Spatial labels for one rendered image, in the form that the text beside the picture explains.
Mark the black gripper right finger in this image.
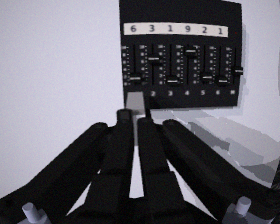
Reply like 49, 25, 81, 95
135, 92, 280, 224

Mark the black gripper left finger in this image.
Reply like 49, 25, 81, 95
0, 92, 136, 224

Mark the black lighting desk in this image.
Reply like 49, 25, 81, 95
119, 0, 243, 109

